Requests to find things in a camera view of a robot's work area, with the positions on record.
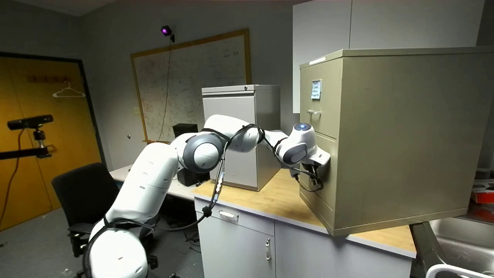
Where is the gray metal filing cabinet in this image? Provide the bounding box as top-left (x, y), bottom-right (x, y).
top-left (201, 84), bottom-right (283, 192)

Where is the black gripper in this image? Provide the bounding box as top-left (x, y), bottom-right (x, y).
top-left (289, 161), bottom-right (328, 193)

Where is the wood framed whiteboard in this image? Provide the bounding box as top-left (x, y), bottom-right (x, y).
top-left (130, 28), bottom-right (254, 145)

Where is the yellow wooden door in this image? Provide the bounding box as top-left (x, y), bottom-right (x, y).
top-left (0, 51), bottom-right (107, 233)

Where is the white clothes hanger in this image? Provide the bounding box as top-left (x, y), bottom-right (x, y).
top-left (51, 84), bottom-right (88, 101)

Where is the black box on desk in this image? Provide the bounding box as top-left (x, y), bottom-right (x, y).
top-left (176, 167), bottom-right (212, 189)

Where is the purple lit webcam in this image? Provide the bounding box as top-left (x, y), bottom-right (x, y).
top-left (159, 23), bottom-right (178, 44)

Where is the white drawer label card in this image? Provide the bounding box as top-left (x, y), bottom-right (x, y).
top-left (311, 77), bottom-right (325, 102)

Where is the beige filing cabinet body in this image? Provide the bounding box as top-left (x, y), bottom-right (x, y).
top-left (298, 47), bottom-right (494, 238)

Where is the white curved tube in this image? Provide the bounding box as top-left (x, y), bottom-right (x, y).
top-left (425, 263), bottom-right (494, 278)

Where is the beige labeled cabinet drawer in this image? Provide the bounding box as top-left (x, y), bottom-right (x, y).
top-left (300, 56), bottom-right (346, 141)

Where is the gray base cabinet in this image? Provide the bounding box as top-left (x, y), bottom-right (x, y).
top-left (193, 196), bottom-right (417, 278)

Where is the black office chair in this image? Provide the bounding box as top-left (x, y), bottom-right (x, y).
top-left (51, 161), bottom-right (124, 260)

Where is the red container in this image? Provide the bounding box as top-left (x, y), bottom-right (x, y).
top-left (471, 184), bottom-right (494, 209)

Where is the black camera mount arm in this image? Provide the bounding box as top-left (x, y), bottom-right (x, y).
top-left (0, 128), bottom-right (54, 162)

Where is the black stereo camera bar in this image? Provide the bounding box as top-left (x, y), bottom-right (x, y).
top-left (7, 113), bottom-right (56, 132)

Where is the steel sink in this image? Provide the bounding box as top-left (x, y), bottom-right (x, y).
top-left (411, 215), bottom-right (494, 278)

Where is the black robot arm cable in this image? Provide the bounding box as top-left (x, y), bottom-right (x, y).
top-left (153, 158), bottom-right (229, 235)

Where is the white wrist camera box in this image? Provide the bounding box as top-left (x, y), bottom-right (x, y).
top-left (308, 147), bottom-right (332, 170)

